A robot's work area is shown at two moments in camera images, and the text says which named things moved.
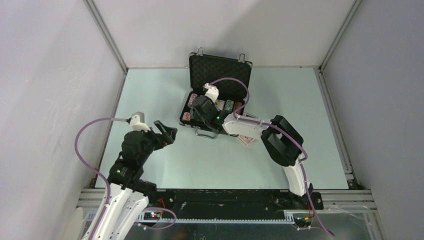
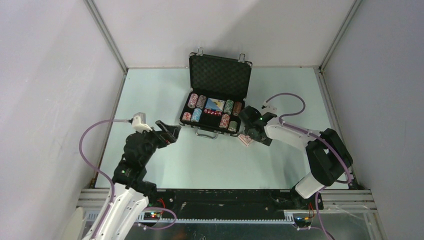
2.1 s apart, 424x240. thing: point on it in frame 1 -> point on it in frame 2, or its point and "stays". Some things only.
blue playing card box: [219, 104] stays
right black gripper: [197, 116] -> [262, 140]
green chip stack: [229, 104] stays
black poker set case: [232, 77] stays
